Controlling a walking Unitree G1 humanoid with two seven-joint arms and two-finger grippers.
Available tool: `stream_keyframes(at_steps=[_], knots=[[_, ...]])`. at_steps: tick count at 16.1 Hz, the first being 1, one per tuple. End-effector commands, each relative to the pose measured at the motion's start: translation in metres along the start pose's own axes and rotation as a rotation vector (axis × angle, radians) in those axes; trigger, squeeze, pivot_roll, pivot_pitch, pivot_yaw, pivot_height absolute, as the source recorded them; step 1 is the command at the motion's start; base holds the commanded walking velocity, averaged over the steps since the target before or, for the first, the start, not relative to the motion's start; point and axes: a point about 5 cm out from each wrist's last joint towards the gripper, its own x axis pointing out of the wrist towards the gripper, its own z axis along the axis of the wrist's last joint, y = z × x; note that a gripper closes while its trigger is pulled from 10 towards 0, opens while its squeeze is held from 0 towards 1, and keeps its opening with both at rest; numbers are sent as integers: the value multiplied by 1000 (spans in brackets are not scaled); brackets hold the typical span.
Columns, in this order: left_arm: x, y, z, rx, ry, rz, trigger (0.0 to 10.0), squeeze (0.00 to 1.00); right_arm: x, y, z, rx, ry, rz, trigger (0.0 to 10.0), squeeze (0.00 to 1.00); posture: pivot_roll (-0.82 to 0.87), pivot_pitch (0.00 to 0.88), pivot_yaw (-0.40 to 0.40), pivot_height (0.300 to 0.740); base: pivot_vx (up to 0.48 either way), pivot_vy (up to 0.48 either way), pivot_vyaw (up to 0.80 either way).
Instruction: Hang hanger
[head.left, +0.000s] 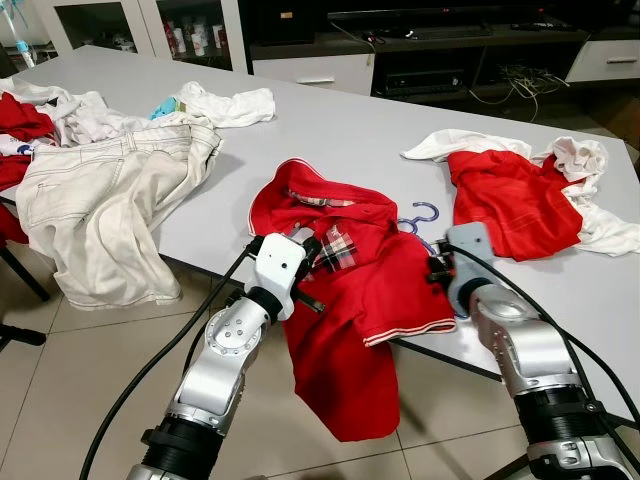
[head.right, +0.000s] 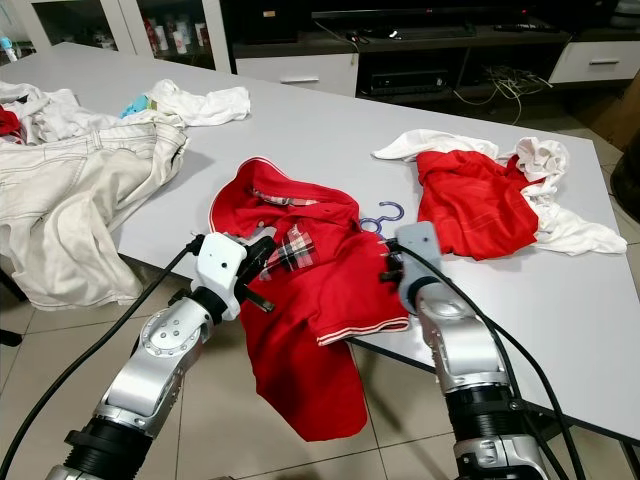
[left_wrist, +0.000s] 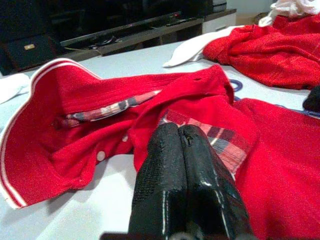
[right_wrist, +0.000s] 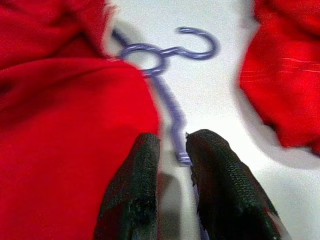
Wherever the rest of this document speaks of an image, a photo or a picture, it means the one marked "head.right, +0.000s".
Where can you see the tall black cabinet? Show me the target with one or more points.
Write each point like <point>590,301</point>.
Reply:
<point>265,22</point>

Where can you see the clothes rack frame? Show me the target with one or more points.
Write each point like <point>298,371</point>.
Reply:
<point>8,338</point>

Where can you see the black table leg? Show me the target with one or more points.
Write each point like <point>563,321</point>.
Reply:
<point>10,282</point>

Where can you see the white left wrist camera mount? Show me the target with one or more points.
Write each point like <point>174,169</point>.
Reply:
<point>222,265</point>

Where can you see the black flat television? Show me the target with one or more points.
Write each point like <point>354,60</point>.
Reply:
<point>425,18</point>

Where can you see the white side drawer unit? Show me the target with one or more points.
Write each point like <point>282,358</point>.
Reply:
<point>595,62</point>

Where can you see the red jacket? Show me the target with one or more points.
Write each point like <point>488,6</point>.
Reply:
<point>475,205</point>

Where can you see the white cabinet with glass doors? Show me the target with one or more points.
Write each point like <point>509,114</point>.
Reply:
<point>125,15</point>

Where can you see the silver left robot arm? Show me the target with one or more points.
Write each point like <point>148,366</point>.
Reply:
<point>160,350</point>

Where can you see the purple plastic clothes hanger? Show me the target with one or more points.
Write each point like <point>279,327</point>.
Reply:
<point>390,206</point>

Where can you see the cream denim jacket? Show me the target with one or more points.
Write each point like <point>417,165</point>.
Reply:
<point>70,210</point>

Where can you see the large brown cardboard box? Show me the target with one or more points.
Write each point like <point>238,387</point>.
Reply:
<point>618,115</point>

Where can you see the white long-sleeve shirt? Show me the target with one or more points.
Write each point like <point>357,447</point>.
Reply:
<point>60,112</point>

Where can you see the red polo shirt plaid trim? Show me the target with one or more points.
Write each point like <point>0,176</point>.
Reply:
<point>310,380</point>

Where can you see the black low TV bench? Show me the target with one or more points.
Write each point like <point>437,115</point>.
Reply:
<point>430,45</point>

